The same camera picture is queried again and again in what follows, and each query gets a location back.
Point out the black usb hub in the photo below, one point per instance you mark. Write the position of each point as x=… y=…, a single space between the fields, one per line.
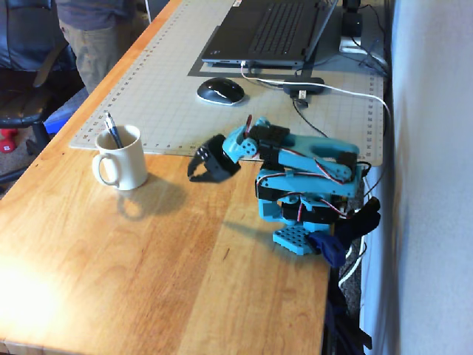
x=305 y=85

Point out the blue table clamp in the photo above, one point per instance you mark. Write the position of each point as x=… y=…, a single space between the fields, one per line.
x=329 y=247

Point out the black device on silver base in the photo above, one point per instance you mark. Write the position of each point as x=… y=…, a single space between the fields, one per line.
x=351 y=26

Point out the dark ballpoint pen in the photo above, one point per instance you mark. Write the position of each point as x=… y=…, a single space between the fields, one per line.
x=114 y=131

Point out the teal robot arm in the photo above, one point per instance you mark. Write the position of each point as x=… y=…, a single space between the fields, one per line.
x=314 y=151

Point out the black office chair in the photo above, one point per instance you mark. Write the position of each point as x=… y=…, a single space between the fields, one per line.
x=22 y=37

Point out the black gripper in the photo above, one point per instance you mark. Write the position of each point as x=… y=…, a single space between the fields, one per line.
x=213 y=163

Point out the black computer mouse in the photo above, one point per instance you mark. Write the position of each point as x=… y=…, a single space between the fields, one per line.
x=221 y=90

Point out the person in khaki trousers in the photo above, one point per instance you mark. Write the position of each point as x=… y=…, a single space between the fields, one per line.
x=96 y=48

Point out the red dumbbell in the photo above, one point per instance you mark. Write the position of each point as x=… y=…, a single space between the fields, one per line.
x=6 y=142

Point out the grey gridded cutting mat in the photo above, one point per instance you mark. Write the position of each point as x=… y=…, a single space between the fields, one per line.
x=166 y=92

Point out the black laptop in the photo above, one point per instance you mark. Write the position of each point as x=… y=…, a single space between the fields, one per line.
x=273 y=33

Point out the blue grey storage bin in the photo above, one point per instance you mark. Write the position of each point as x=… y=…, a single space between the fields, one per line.
x=59 y=118

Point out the cream ceramic mug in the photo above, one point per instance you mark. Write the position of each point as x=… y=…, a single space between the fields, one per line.
x=125 y=166

